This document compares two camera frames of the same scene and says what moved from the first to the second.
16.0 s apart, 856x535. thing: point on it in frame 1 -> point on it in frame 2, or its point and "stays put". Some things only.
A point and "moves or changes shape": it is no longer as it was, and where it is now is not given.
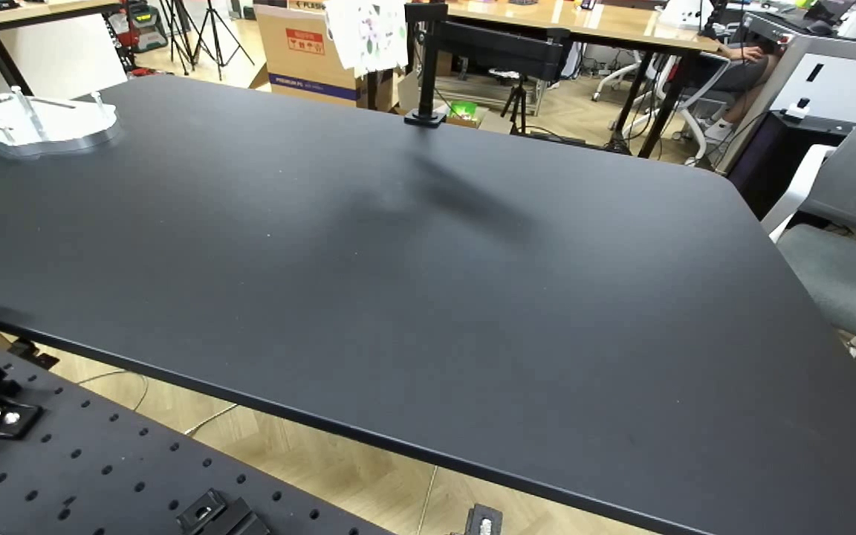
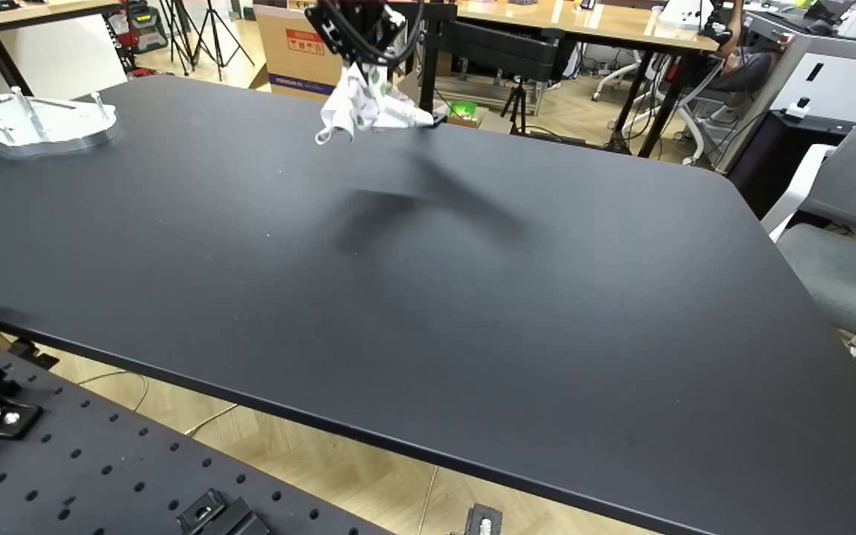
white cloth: (370, 34) moves or changes shape
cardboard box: (305, 58) stays put
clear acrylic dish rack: (38, 123) stays put
